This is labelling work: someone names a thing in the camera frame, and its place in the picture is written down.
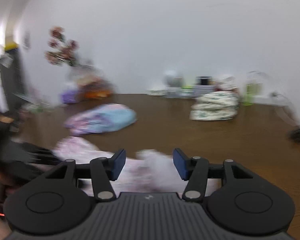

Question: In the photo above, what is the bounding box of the pink floral dress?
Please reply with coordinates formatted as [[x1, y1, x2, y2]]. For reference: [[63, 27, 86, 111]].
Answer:
[[51, 135, 220, 197]]

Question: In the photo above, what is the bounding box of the pink blue purple garment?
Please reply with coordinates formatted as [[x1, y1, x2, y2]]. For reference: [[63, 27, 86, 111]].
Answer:
[[64, 103, 137, 136]]

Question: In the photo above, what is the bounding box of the clear drinking glass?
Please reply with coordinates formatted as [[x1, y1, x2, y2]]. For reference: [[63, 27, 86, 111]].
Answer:
[[26, 101, 50, 114]]

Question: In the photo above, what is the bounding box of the folded cream floral garment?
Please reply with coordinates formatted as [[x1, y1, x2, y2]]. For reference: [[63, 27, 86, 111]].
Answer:
[[190, 91, 239, 121]]

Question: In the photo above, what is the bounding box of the green and white small box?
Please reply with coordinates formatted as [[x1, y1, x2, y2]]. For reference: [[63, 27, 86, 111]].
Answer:
[[179, 86, 194, 98]]

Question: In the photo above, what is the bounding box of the lavender tin box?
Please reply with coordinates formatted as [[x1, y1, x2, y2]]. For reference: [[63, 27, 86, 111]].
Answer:
[[193, 85, 216, 98]]

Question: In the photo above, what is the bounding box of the purple tissue pack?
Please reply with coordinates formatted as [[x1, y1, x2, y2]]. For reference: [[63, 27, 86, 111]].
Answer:
[[61, 83, 83, 105]]

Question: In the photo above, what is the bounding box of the clear bag of snacks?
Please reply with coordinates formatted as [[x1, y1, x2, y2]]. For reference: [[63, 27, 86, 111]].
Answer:
[[65, 64, 114, 101]]

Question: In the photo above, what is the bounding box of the small black box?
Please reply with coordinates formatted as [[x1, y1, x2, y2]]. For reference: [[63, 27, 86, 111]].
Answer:
[[196, 76, 212, 86]]

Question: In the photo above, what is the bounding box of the white round robot toy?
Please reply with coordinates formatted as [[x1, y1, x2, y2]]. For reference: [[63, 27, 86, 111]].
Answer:
[[164, 70, 183, 88]]

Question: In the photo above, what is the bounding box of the red and white package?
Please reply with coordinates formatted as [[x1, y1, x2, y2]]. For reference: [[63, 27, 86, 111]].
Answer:
[[216, 76, 238, 93]]

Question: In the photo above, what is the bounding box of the pink artificial flower bouquet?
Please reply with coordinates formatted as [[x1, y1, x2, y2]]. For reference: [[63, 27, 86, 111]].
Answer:
[[45, 26, 78, 67]]

